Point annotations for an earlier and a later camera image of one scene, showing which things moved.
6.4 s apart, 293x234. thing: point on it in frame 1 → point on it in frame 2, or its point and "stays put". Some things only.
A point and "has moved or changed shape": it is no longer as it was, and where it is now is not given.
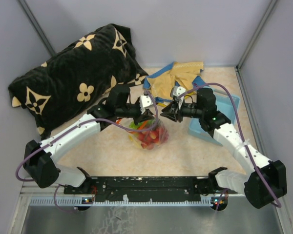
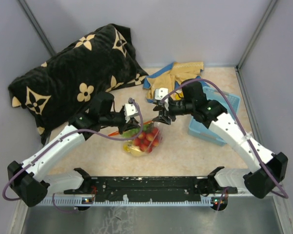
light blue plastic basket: x=227 y=104 stays put
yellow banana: x=132 y=139 → x=126 y=148
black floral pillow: x=79 y=79 stays put
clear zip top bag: x=148 y=134 has moved or changed shape
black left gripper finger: x=147 y=115 → x=132 y=124
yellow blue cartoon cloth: x=181 y=75 stays put
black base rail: x=146 y=188 stays put
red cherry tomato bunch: x=150 y=138 has moved or changed shape
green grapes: x=132 y=125 has moved or changed shape
